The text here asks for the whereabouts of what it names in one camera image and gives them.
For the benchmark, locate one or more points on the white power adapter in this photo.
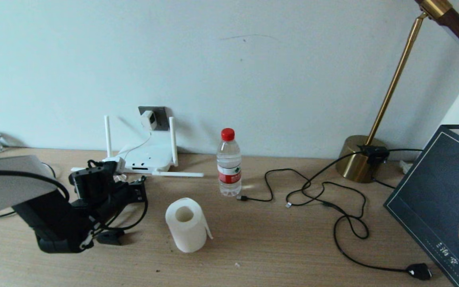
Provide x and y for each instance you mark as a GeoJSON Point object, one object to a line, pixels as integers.
{"type": "Point", "coordinates": [148, 119]}

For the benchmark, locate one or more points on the small white crumpled item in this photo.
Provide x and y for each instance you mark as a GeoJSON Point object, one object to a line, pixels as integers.
{"type": "Point", "coordinates": [405, 166]}

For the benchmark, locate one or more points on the grey wall socket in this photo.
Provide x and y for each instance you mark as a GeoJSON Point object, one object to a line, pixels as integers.
{"type": "Point", "coordinates": [163, 119]}

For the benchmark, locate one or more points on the brass desk lamp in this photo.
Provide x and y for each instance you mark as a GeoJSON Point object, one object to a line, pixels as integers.
{"type": "Point", "coordinates": [355, 163]}

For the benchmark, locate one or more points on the white toilet paper roll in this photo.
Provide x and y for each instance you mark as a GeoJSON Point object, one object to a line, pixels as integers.
{"type": "Point", "coordinates": [185, 235]}

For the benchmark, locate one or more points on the white router with antennas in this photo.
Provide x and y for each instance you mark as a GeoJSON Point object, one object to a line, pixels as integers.
{"type": "Point", "coordinates": [153, 159]}

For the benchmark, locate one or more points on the dark blue gift bag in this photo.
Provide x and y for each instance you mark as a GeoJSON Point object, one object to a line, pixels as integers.
{"type": "Point", "coordinates": [424, 191]}

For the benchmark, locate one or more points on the small black plastic clip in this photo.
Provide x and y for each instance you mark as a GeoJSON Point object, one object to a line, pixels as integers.
{"type": "Point", "coordinates": [112, 238]}

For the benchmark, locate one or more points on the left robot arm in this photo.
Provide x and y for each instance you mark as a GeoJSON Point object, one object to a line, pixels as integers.
{"type": "Point", "coordinates": [6, 187]}

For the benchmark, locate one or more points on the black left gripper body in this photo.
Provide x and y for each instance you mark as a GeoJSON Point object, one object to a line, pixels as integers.
{"type": "Point", "coordinates": [98, 187]}

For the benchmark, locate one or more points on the clear water bottle red cap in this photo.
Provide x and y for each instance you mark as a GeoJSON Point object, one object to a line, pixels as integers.
{"type": "Point", "coordinates": [229, 167]}

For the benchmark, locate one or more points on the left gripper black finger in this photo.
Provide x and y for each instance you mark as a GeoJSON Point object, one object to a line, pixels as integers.
{"type": "Point", "coordinates": [139, 196]}
{"type": "Point", "coordinates": [138, 184]}

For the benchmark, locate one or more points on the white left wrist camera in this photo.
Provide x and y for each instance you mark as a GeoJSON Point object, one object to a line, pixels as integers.
{"type": "Point", "coordinates": [114, 164]}

